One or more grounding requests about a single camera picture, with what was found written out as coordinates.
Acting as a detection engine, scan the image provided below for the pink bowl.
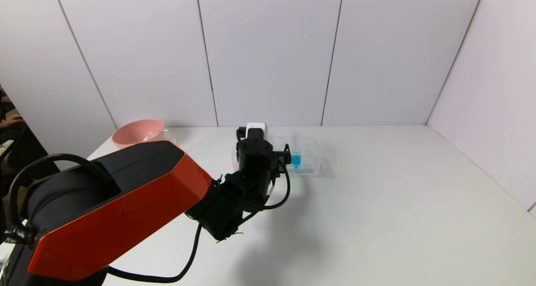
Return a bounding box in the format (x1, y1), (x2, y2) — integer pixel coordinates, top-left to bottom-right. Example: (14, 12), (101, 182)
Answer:
(112, 119), (165, 149)

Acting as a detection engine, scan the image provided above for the dark office chair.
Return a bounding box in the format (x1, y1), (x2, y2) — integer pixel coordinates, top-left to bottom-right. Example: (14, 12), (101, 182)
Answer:
(0, 125), (59, 194)

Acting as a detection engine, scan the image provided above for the clear acrylic test tube rack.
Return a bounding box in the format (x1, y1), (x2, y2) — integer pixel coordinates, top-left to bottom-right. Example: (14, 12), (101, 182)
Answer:
(268, 136), (322, 177)

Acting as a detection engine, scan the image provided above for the blue pigment test tube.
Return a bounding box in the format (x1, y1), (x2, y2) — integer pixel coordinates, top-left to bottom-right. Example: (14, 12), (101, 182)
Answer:
(291, 131), (302, 167)

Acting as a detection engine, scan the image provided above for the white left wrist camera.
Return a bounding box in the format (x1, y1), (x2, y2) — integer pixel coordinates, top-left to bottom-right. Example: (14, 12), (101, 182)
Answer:
(246, 122), (268, 141)

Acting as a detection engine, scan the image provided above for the person in background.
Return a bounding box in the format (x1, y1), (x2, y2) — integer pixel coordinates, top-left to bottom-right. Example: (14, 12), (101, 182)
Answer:
(0, 85), (26, 131)

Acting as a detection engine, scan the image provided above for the long black camera cable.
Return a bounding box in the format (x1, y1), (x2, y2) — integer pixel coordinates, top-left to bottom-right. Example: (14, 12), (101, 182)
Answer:
(107, 150), (291, 284)

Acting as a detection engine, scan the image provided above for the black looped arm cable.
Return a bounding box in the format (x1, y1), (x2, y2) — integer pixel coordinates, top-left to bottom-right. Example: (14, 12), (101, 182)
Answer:
(8, 153), (110, 236)

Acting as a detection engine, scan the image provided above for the clear glass beaker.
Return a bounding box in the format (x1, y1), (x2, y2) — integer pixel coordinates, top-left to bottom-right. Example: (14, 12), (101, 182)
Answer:
(144, 129), (178, 146)

